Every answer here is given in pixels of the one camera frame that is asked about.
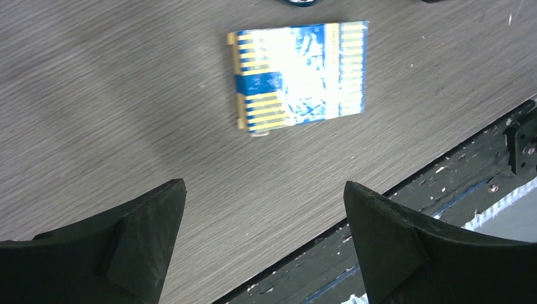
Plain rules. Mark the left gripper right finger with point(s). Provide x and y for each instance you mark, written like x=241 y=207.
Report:
x=408 y=257

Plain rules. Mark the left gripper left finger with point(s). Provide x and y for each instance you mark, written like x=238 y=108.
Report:
x=121 y=255

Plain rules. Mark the blue playing card deck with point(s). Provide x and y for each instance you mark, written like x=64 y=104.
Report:
x=287 y=76

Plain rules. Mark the black poker chip case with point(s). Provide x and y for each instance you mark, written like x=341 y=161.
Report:
x=301 y=3

